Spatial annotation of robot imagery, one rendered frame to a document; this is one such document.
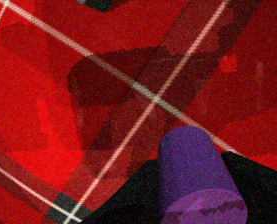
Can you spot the grey square block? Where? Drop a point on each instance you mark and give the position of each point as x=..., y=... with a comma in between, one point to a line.
x=99, y=5

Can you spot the purple cylinder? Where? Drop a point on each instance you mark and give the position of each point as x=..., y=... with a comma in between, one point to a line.
x=194, y=184

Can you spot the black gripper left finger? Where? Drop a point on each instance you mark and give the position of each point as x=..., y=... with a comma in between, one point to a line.
x=136, y=202

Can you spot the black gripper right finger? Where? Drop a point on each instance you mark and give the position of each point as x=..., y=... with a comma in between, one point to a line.
x=258, y=186

